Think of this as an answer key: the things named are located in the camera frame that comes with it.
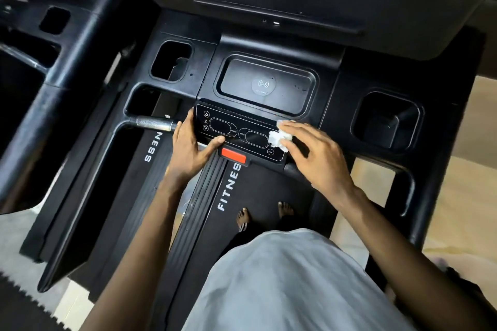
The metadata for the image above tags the small white wipe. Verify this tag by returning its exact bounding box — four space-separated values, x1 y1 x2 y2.
268 125 295 152

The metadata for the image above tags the person's left hand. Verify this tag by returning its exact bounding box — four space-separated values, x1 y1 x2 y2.
163 107 226 188

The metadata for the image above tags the person's left forearm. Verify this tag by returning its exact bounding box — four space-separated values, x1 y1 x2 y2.
81 175 191 331

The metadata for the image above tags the person's right forearm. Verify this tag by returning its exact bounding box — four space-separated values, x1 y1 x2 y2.
334 187 497 331

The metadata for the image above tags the black interlocking foam mat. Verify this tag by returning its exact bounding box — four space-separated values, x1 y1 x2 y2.
0 273 71 331

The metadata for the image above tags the black treadmill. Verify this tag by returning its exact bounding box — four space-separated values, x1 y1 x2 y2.
0 0 156 262
39 0 497 331

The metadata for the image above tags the person's right hand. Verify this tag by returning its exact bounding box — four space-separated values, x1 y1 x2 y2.
277 119 358 207

